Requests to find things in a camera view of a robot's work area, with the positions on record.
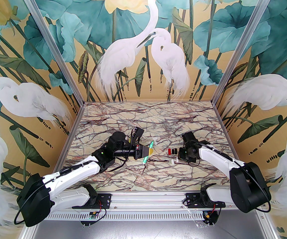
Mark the green pen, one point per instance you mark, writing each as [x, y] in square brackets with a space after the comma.
[144, 159]

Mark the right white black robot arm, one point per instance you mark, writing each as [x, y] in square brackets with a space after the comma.
[215, 155]

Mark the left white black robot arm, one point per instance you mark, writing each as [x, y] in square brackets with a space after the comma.
[68, 173]

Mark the black mounting plate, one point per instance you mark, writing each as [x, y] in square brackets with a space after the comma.
[104, 199]
[192, 198]

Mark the perforated metal strip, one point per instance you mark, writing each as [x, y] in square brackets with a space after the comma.
[145, 216]

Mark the grey metal base panel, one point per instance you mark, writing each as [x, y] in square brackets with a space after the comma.
[145, 230]

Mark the green circuit board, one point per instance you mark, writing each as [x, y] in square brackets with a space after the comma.
[92, 216]

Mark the aluminium table side rail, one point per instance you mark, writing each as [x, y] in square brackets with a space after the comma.
[66, 143]
[229, 136]

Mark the aluminium front rail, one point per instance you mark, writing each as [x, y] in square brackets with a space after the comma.
[145, 200]

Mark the aluminium frame post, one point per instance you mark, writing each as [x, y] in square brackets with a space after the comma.
[52, 43]
[241, 46]

